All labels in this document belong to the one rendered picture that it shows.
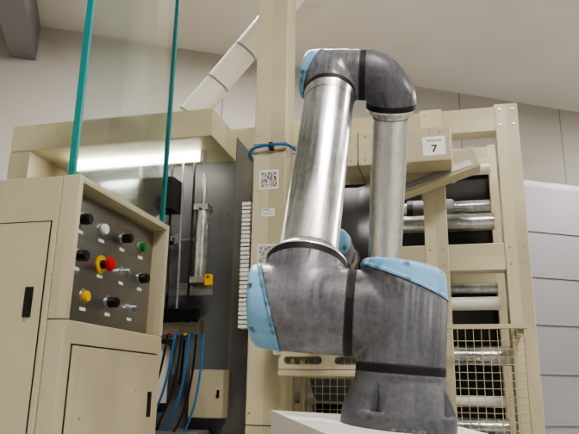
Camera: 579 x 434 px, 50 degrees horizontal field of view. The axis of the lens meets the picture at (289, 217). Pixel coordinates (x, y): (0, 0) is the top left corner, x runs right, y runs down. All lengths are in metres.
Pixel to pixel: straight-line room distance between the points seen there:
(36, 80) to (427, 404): 4.96
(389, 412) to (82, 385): 0.91
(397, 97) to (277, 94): 1.13
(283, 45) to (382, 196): 1.22
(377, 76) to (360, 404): 0.73
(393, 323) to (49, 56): 4.98
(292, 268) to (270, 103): 1.50
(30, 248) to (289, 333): 0.86
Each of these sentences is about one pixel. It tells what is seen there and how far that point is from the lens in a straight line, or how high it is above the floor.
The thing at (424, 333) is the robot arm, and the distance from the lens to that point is 1.03.
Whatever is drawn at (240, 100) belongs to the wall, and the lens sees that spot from 5.73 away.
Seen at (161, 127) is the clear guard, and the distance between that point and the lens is 2.22.
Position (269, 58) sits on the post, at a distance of 2.60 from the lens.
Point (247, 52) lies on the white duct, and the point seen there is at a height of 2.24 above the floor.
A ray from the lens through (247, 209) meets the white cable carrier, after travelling 2.43.
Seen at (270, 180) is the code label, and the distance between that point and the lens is 2.38.
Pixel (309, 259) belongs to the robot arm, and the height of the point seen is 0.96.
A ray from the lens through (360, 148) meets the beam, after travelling 2.63.
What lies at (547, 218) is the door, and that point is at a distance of 6.70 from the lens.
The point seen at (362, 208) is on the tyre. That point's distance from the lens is 2.10.
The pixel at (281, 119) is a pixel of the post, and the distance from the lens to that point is 2.46.
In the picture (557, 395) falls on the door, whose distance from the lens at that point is 6.44.
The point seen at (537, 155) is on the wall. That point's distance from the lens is 6.93.
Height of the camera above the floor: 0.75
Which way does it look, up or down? 15 degrees up
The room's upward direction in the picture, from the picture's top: 1 degrees clockwise
